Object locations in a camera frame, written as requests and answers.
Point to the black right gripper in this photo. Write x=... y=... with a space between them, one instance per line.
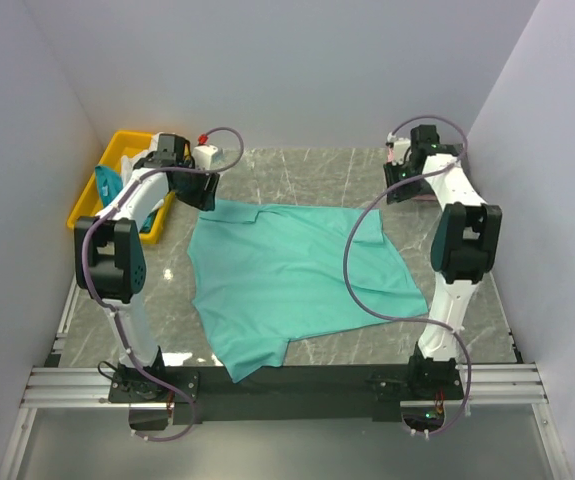
x=399 y=185

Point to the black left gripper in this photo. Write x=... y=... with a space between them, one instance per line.
x=197 y=189

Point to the mint green polo shirt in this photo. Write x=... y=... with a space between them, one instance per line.
x=268 y=275

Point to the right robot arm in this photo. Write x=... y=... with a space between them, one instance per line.
x=463 y=250

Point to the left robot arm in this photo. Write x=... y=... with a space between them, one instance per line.
x=110 y=264

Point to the folded pink t shirt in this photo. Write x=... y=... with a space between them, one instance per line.
x=397 y=168

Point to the folded dark grey t shirt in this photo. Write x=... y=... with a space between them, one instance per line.
x=425 y=190

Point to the white t shirt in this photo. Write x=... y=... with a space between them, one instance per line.
x=127 y=162

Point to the teal t shirt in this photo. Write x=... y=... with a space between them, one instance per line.
x=109 y=185

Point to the yellow plastic bin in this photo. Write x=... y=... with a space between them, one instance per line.
x=89 y=204

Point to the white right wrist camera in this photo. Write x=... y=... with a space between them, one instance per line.
x=397 y=148

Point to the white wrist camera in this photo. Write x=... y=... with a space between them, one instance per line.
x=206 y=156
x=397 y=148

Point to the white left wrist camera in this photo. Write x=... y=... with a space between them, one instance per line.
x=206 y=156

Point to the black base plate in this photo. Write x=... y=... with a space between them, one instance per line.
x=313 y=392

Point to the aluminium frame rail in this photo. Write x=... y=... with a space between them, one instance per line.
x=68 y=430

